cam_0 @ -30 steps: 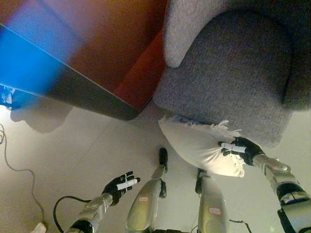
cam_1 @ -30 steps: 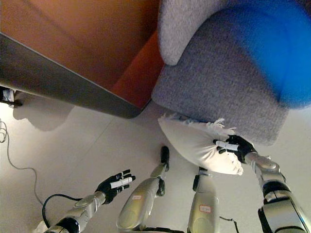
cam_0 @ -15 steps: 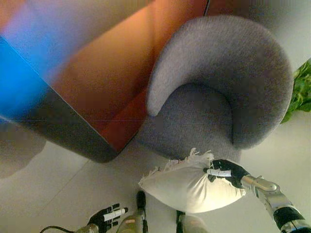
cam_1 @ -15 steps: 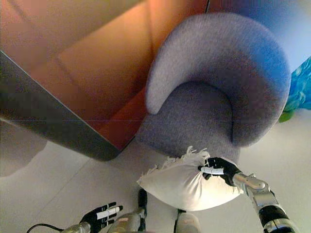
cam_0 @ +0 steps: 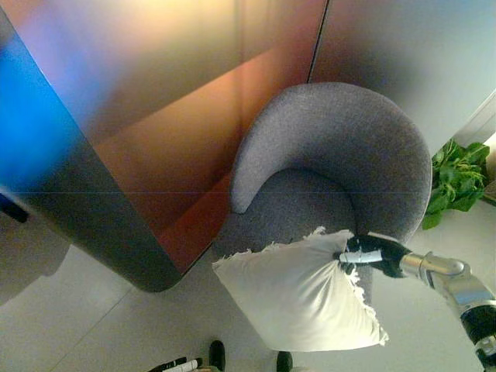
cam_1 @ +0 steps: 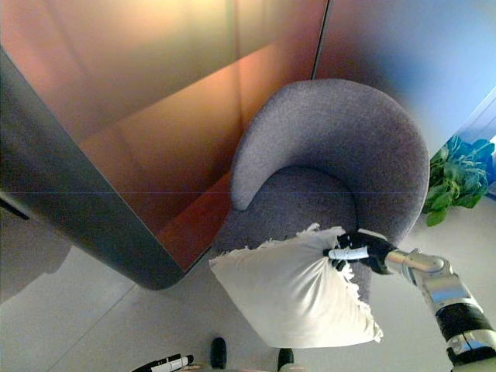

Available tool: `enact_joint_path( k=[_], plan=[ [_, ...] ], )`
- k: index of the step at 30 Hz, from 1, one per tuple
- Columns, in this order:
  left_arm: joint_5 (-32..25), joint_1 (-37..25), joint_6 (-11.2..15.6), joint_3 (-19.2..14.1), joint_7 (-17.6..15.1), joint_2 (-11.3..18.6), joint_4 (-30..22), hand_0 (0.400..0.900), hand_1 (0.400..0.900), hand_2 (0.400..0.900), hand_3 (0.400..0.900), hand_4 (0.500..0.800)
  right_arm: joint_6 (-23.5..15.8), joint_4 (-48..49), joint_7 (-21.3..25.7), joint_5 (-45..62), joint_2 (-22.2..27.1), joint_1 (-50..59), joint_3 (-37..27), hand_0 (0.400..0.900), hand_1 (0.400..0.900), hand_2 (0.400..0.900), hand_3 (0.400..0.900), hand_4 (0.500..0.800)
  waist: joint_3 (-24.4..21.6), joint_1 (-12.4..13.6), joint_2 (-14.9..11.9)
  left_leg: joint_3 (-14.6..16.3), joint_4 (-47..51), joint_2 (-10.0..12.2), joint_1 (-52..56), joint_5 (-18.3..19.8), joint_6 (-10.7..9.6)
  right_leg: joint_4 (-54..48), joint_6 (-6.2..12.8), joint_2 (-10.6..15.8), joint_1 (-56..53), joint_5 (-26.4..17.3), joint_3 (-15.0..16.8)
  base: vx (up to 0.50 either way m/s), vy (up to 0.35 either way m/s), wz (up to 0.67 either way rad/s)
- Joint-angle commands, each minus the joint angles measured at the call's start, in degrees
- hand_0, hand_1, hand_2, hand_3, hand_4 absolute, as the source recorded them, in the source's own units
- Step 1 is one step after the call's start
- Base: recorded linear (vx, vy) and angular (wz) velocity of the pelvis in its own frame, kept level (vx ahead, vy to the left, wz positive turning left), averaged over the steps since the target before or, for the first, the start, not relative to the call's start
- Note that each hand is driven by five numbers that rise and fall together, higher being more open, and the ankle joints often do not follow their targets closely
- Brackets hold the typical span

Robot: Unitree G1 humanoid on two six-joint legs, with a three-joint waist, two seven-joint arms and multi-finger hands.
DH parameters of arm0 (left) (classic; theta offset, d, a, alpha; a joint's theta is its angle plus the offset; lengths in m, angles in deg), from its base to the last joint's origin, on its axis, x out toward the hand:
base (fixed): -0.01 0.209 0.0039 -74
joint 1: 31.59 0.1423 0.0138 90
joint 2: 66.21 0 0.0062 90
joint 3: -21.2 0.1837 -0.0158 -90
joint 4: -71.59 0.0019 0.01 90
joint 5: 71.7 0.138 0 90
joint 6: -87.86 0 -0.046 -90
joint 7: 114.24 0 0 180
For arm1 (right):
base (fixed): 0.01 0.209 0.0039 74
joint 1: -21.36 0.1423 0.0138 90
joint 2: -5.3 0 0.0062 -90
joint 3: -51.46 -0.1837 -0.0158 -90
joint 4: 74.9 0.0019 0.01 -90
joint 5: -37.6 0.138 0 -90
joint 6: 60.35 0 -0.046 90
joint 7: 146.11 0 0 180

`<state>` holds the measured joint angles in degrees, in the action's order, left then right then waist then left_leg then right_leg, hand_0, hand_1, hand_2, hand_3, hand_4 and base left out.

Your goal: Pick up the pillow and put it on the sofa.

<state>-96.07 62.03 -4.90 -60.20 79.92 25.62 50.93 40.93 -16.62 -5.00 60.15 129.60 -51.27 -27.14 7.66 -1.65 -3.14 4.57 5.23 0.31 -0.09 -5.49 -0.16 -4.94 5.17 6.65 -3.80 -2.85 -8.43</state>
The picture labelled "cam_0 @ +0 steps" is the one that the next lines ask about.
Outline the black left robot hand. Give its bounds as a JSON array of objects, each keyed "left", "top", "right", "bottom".
[{"left": 149, "top": 356, "right": 205, "bottom": 372}]

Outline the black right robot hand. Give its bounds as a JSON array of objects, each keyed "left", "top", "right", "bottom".
[{"left": 333, "top": 234, "right": 412, "bottom": 279}]

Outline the white fringed pillow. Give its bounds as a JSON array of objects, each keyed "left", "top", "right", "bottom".
[{"left": 212, "top": 226, "right": 390, "bottom": 353}]

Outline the black left robot foot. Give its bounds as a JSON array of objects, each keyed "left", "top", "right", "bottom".
[{"left": 208, "top": 339, "right": 226, "bottom": 372}]

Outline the black robot foot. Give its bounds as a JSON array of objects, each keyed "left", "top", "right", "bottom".
[
  {"left": 277, "top": 350, "right": 295, "bottom": 372},
  {"left": 208, "top": 339, "right": 226, "bottom": 372}
]

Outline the green leafy potted plant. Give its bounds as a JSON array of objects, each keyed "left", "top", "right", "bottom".
[{"left": 421, "top": 139, "right": 491, "bottom": 230}]

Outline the black right robot foot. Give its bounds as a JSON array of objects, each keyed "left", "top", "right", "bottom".
[{"left": 277, "top": 350, "right": 295, "bottom": 372}]

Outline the grey fabric tub armchair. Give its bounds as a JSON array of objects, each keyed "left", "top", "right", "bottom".
[{"left": 214, "top": 81, "right": 433, "bottom": 311}]

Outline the dark curved glossy cabinet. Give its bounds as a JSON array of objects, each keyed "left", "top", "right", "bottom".
[{"left": 0, "top": 7, "right": 187, "bottom": 294}]

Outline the black cabinet handle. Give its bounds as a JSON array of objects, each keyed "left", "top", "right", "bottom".
[{"left": 0, "top": 192, "right": 29, "bottom": 224}]

